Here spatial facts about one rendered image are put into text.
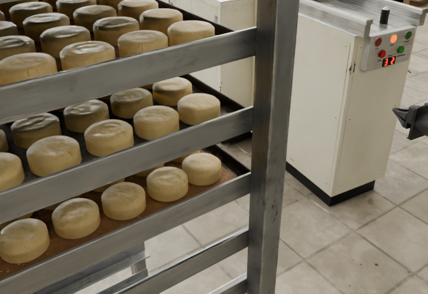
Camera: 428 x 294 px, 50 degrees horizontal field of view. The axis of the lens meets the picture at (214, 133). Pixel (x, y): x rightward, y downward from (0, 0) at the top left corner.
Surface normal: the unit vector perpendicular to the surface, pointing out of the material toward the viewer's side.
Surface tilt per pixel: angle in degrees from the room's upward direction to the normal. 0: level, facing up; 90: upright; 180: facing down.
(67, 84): 90
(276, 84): 90
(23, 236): 0
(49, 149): 0
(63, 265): 90
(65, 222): 0
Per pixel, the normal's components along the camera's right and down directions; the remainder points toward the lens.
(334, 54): -0.88, 0.25
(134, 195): -0.01, -0.86
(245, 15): 0.47, 0.44
